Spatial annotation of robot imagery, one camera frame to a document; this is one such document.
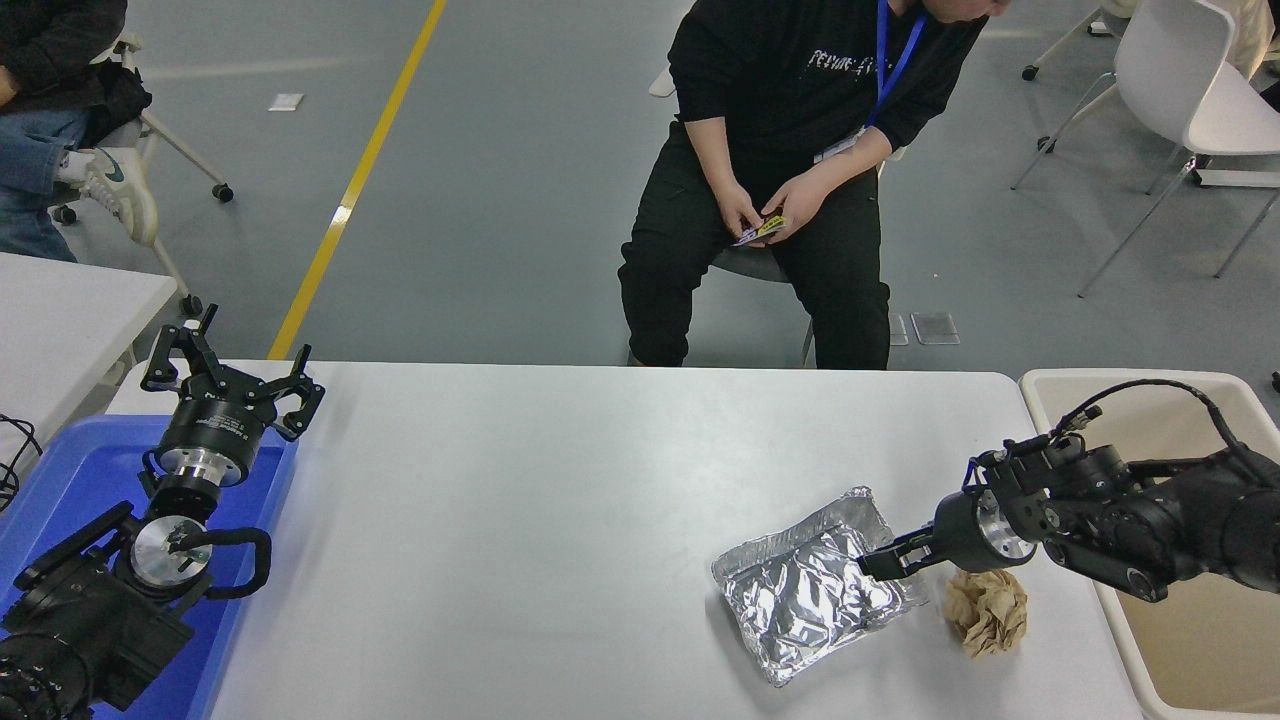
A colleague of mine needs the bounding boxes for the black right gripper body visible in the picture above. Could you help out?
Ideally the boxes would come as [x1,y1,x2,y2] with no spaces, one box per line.
[932,489,1003,574]

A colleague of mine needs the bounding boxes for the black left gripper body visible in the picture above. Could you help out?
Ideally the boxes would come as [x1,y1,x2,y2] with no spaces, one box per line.
[156,385,269,471]

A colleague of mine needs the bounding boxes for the tan paper ball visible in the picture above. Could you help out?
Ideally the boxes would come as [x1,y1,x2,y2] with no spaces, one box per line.
[943,568,1029,661]

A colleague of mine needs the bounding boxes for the silver foil tray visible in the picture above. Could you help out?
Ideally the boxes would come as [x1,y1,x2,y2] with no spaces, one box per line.
[711,486,930,688]

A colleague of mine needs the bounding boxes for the person's left hand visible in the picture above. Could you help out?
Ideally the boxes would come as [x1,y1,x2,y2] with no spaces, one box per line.
[760,170,833,247]

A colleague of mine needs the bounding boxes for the person's right hand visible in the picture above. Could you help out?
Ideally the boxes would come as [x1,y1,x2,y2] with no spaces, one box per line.
[714,180,767,241]

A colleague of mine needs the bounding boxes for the small white table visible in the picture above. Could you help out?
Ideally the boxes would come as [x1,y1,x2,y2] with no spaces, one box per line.
[0,252,179,471]

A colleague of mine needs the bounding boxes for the blue plastic tray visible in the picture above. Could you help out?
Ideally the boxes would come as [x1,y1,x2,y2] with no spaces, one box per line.
[0,415,301,720]

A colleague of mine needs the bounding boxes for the white wheeled chair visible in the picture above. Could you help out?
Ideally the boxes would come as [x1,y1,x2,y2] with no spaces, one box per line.
[50,30,235,319]

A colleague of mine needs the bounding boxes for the large pale plastic bin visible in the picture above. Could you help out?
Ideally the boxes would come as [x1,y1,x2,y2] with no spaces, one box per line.
[1018,368,1280,720]

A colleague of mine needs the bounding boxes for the grey white office chair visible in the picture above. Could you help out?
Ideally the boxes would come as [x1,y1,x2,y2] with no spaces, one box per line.
[627,68,906,369]

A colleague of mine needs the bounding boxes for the person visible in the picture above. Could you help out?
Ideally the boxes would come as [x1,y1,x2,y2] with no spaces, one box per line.
[0,0,161,263]
[617,0,1011,371]

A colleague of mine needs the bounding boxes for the white shell chair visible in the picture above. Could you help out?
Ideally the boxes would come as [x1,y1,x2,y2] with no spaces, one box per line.
[1012,0,1280,298]

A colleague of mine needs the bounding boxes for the white chair with castors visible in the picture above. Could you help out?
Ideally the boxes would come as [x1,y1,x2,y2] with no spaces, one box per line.
[1022,0,1136,81]

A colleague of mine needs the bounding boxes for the black cable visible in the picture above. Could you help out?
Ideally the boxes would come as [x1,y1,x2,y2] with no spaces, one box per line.
[0,413,43,513]

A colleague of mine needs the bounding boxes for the blue lanyard with badge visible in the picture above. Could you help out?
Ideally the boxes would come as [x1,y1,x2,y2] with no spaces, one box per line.
[812,0,929,166]

